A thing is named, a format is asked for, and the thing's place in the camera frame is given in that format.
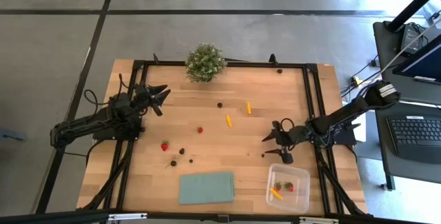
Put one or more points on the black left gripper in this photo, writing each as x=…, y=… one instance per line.
x=143, y=96

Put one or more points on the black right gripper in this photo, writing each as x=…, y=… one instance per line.
x=293, y=138

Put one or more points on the large red strawberry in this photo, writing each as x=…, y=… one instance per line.
x=288, y=186
x=164, y=145

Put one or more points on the yellow pepper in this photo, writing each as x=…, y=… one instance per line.
x=228, y=121
x=276, y=194
x=248, y=108

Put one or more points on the clear plastic container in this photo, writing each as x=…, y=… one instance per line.
x=296, y=201

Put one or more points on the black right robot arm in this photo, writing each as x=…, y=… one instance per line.
x=344, y=113

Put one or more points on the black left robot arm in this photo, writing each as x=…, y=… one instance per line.
x=86, y=124

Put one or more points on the potted green plant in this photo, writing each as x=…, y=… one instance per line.
x=206, y=62

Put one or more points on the folded green cloth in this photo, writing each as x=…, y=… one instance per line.
x=206, y=187

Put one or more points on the white paper sheet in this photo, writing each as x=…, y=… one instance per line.
x=361, y=132

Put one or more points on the yellow plug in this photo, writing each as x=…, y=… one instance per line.
x=356, y=79

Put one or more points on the black desk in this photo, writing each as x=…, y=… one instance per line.
x=386, y=65
x=382, y=131

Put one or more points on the black keyboard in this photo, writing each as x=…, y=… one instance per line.
x=420, y=131

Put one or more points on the grey blue floor object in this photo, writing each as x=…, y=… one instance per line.
x=12, y=135

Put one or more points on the dark computer monitor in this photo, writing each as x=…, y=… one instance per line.
x=427, y=65

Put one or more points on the black power adapter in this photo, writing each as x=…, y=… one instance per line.
x=411, y=38

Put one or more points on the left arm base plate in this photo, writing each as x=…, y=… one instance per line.
x=103, y=135

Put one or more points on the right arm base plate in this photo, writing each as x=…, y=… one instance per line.
x=344, y=138

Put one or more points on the black metal table frame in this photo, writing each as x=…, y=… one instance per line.
x=248, y=64

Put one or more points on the silver aluminium bracket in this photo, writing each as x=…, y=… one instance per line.
x=318, y=220
x=127, y=216

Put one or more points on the black metal post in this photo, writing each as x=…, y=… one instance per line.
x=413, y=7

